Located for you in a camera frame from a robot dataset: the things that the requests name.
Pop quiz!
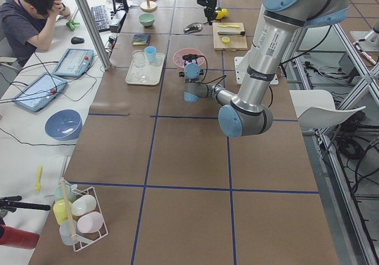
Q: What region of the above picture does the wooden cup tree stand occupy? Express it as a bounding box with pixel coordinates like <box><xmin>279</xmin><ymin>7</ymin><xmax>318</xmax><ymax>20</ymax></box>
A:
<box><xmin>140</xmin><ymin>0</ymin><xmax>158</xmax><ymax>12</ymax></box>

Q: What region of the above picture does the blue bowl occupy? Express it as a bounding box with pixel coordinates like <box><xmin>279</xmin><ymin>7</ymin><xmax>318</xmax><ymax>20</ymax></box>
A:
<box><xmin>44</xmin><ymin>109</ymin><xmax>82</xmax><ymax>141</ymax></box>

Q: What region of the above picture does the clear wine glass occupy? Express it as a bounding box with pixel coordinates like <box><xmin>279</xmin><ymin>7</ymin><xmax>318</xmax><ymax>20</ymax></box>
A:
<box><xmin>132</xmin><ymin>50</ymin><xmax>148</xmax><ymax>83</ymax></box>

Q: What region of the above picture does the far teach pendant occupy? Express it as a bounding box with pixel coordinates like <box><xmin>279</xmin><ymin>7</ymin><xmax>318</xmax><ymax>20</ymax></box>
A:
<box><xmin>52</xmin><ymin>48</ymin><xmax>94</xmax><ymax>78</ymax></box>

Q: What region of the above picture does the lemon half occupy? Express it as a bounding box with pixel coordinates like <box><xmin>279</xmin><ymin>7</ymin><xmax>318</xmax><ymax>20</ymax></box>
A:
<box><xmin>221</xmin><ymin>36</ymin><xmax>230</xmax><ymax>44</ymax></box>

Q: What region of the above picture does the yellow plastic knife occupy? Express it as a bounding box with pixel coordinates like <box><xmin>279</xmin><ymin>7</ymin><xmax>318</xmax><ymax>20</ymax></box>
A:
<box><xmin>217</xmin><ymin>24</ymin><xmax>240</xmax><ymax>28</ymax></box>

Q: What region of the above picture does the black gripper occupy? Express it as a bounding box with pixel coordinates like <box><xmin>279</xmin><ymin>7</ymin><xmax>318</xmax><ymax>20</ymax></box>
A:
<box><xmin>179</xmin><ymin>54</ymin><xmax>204</xmax><ymax>69</ymax></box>
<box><xmin>197</xmin><ymin>0</ymin><xmax>217</xmax><ymax>25</ymax></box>

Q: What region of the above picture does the pink bowl of ice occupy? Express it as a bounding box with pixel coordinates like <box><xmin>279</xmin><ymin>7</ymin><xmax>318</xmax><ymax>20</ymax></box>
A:
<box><xmin>173</xmin><ymin>48</ymin><xmax>203</xmax><ymax>71</ymax></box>

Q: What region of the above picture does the white cup rack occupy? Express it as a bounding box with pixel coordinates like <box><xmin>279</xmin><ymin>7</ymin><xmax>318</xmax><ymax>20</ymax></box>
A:
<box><xmin>53</xmin><ymin>178</ymin><xmax>108</xmax><ymax>252</ymax></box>

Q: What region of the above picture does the seated person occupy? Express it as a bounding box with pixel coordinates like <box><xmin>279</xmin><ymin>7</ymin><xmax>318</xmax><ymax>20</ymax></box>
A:
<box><xmin>1</xmin><ymin>0</ymin><xmax>70</xmax><ymax>66</ymax></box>

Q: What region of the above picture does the red bottle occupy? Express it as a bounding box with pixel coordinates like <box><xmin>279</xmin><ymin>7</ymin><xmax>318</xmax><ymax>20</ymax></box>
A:
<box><xmin>1</xmin><ymin>225</ymin><xmax>40</xmax><ymax>250</ymax></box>

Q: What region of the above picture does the teach pendant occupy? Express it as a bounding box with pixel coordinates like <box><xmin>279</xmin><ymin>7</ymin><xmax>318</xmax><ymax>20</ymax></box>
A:
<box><xmin>52</xmin><ymin>48</ymin><xmax>94</xmax><ymax>78</ymax></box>
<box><xmin>12</xmin><ymin>72</ymin><xmax>68</xmax><ymax>112</ymax></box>

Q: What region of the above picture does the light blue cup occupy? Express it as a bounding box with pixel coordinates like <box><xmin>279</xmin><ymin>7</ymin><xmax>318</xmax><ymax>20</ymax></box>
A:
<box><xmin>144</xmin><ymin>46</ymin><xmax>156</xmax><ymax>63</ymax></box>

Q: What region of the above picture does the white chair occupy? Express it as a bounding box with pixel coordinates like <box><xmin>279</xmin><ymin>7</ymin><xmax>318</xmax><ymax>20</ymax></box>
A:
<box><xmin>290</xmin><ymin>90</ymin><xmax>366</xmax><ymax>129</ymax></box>

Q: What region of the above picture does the yellow lemon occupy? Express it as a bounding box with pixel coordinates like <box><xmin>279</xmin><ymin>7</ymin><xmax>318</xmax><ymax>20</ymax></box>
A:
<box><xmin>216</xmin><ymin>10</ymin><xmax>222</xmax><ymax>20</ymax></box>
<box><xmin>220</xmin><ymin>8</ymin><xmax>228</xmax><ymax>18</ymax></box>

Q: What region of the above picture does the white cup in rack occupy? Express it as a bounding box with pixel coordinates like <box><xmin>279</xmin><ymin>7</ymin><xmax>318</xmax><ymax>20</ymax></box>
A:
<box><xmin>71</xmin><ymin>194</ymin><xmax>97</xmax><ymax>216</ymax></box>

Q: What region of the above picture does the pink cup in rack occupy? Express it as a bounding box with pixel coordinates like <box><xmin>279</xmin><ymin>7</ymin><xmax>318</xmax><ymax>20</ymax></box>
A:
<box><xmin>77</xmin><ymin>212</ymin><xmax>104</xmax><ymax>234</ymax></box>

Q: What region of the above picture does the yellow cup in rack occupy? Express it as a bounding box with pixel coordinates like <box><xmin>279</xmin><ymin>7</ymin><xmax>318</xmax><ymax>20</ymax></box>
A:
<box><xmin>53</xmin><ymin>199</ymin><xmax>68</xmax><ymax>225</ymax></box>

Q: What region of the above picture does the yellow plastic fork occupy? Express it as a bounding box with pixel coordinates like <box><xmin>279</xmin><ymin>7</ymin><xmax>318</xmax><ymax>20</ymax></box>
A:
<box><xmin>34</xmin><ymin>165</ymin><xmax>43</xmax><ymax>194</ymax></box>

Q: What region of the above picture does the black keyboard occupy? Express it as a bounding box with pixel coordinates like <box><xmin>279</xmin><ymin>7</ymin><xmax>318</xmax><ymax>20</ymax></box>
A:
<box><xmin>91</xmin><ymin>5</ymin><xmax>111</xmax><ymax>32</ymax></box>

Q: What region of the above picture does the silver metal ice scoop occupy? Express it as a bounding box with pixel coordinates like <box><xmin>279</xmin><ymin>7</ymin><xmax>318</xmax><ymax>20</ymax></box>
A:
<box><xmin>183</xmin><ymin>22</ymin><xmax>213</xmax><ymax>34</ymax></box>

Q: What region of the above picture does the aluminium frame post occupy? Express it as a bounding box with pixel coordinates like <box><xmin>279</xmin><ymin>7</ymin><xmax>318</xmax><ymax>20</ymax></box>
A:
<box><xmin>75</xmin><ymin>0</ymin><xmax>111</xmax><ymax>71</ymax></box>

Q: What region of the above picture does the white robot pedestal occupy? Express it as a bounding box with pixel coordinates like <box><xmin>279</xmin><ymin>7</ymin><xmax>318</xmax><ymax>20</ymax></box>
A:
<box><xmin>234</xmin><ymin>56</ymin><xmax>268</xmax><ymax>85</ymax></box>

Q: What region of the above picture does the cream serving tray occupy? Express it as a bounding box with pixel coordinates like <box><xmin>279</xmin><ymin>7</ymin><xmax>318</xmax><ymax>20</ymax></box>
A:
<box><xmin>125</xmin><ymin>53</ymin><xmax>165</xmax><ymax>85</ymax></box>

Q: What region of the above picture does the black computer mouse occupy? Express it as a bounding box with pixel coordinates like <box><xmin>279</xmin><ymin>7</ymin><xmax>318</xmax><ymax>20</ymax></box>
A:
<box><xmin>70</xmin><ymin>36</ymin><xmax>85</xmax><ymax>44</ymax></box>

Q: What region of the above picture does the black tripod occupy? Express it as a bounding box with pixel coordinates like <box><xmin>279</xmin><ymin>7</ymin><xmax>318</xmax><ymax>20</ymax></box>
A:
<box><xmin>1</xmin><ymin>195</ymin><xmax>51</xmax><ymax>218</ymax></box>

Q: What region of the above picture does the wooden cutting board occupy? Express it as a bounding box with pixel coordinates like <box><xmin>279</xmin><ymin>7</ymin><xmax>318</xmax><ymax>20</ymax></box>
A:
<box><xmin>213</xmin><ymin>22</ymin><xmax>248</xmax><ymax>50</ymax></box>

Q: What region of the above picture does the green ceramic bowl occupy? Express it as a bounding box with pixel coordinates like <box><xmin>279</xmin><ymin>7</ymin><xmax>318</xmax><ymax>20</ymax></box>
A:
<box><xmin>139</xmin><ymin>13</ymin><xmax>155</xmax><ymax>27</ymax></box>

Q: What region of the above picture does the near teach pendant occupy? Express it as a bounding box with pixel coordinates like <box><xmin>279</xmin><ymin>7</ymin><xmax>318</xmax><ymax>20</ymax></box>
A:
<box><xmin>12</xmin><ymin>72</ymin><xmax>68</xmax><ymax>112</ymax></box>

